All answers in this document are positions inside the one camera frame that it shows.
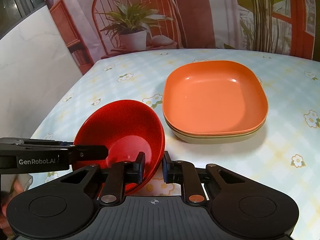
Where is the green square plate front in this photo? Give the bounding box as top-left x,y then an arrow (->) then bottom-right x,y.
164,113 -> 267,138

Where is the green square plate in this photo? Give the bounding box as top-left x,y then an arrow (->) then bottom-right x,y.
167,124 -> 264,145
164,113 -> 267,138

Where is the red plastic bowl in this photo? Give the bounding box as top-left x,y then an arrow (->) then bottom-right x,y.
74,100 -> 165,195

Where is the orange square plate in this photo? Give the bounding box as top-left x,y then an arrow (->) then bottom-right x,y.
162,60 -> 269,133

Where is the green square plate back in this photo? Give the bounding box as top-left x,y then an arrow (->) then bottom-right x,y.
167,124 -> 264,145

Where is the left human hand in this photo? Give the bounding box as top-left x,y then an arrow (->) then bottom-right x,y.
1,174 -> 33,239

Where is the printed backdrop curtain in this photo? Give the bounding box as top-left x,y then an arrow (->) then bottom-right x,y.
45,0 -> 319,73

